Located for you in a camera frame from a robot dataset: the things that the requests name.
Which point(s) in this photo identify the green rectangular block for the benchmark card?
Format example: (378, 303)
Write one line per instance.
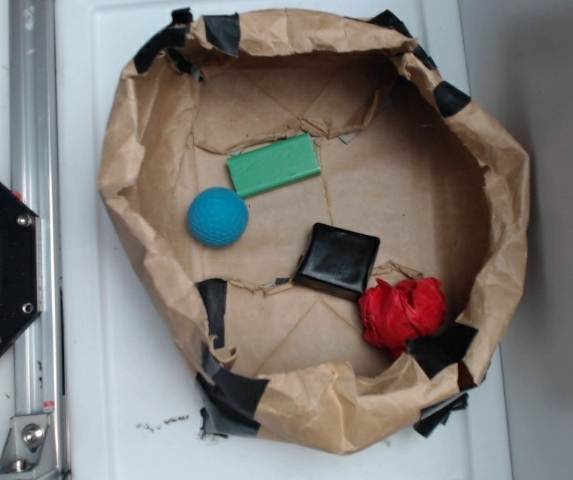
(274, 166)

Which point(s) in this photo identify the aluminium extrusion rail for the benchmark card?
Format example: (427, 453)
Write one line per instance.
(38, 353)

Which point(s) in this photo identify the black box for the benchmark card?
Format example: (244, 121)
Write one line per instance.
(338, 262)

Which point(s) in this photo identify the blue dimpled ball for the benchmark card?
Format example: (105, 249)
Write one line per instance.
(218, 217)

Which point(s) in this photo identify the white tray board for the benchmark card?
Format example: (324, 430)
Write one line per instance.
(132, 401)

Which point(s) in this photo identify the metal corner bracket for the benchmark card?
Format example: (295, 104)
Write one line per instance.
(28, 451)

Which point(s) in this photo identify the brown paper bag bin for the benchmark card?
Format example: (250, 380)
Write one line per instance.
(405, 156)

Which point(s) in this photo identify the red crumpled paper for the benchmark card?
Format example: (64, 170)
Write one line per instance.
(393, 315)

